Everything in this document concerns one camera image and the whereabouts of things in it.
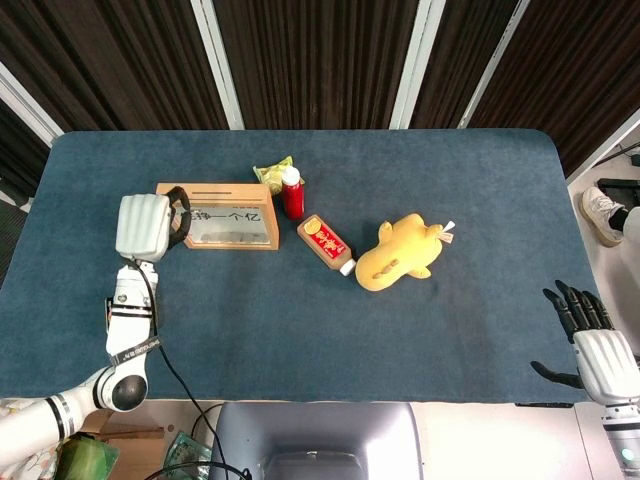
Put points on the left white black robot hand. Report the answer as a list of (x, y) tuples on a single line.
[(142, 225)]

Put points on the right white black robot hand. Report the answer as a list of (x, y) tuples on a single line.
[(607, 365)]

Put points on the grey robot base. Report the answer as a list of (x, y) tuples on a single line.
[(315, 435)]

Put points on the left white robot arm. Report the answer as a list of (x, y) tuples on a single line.
[(127, 340)]

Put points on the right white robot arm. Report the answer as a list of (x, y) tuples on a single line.
[(625, 440)]

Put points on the yellow green snack packet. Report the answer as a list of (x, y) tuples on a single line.
[(270, 172)]

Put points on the grey trouser leg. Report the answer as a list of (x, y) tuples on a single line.
[(632, 222)]

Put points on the white sneaker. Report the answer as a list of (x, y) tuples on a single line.
[(600, 212)]

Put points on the red juice bottle white cap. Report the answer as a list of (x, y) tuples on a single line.
[(293, 200)]

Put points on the black floor device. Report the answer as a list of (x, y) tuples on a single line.
[(620, 190)]

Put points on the brown bottle red label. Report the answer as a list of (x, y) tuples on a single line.
[(325, 242)]

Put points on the blue felt table mat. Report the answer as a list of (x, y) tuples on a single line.
[(325, 340)]

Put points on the brown cardboard box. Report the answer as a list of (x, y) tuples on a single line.
[(135, 450)]

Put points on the green patterned packet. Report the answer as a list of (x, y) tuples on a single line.
[(189, 452)]

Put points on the green glossy bag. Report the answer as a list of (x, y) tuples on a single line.
[(92, 457)]

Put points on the yellow plush toy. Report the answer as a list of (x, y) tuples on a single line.
[(395, 255)]

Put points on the wooden framed coin box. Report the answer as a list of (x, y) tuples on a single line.
[(235, 196)]

